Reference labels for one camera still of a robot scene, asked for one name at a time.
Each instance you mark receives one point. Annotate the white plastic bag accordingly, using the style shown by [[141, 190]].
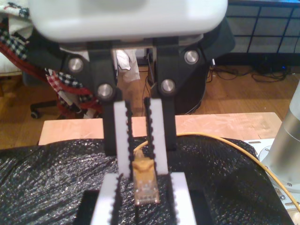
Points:
[[127, 68]]

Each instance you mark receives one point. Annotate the black bubble wrap mat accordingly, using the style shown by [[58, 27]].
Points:
[[47, 182]]

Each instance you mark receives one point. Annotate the black office chair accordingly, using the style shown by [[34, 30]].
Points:
[[44, 105]]

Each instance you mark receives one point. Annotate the checkered red black cloth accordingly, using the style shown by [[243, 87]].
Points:
[[14, 44]]

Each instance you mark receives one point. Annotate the black grid screen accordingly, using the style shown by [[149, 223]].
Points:
[[257, 35]]

